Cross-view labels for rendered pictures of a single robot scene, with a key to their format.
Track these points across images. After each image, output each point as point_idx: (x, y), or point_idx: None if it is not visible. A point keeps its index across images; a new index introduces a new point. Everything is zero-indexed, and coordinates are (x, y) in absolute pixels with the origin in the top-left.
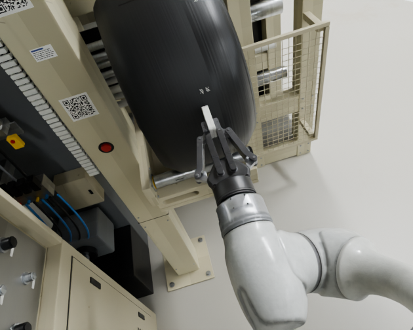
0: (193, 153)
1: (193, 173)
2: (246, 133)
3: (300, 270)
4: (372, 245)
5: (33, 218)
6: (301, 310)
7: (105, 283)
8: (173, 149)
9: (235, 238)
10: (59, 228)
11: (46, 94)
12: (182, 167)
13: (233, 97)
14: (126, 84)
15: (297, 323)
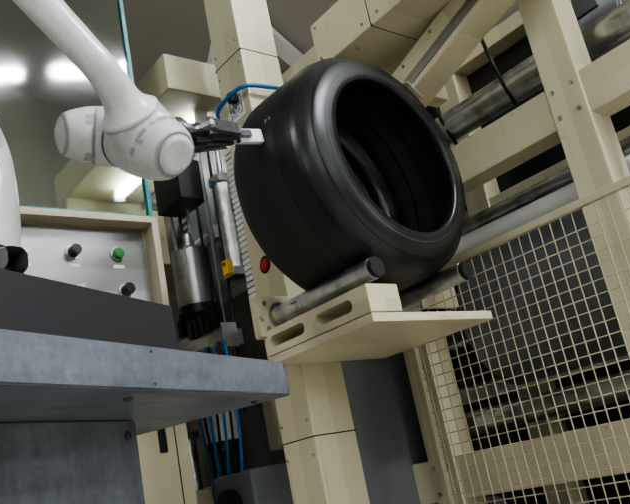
0: (254, 198)
1: (306, 293)
2: (302, 173)
3: (102, 108)
4: (152, 99)
5: (164, 296)
6: (71, 112)
7: (176, 471)
8: (239, 189)
9: None
10: (217, 418)
11: None
12: (255, 229)
13: (284, 121)
14: None
15: (62, 117)
